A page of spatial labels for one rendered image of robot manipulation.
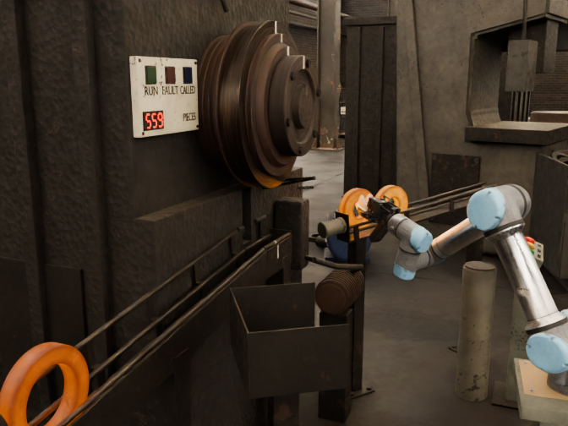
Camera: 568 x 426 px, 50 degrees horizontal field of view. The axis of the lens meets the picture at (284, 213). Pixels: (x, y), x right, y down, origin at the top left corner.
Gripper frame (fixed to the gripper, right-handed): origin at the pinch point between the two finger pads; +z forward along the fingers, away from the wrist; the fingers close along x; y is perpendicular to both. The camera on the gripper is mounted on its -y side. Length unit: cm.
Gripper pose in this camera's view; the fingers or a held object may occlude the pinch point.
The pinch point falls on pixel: (357, 204)
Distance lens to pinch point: 226.2
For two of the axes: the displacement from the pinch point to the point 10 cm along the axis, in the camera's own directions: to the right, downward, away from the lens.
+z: -5.2, -4.2, 7.4
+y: 1.3, -9.0, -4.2
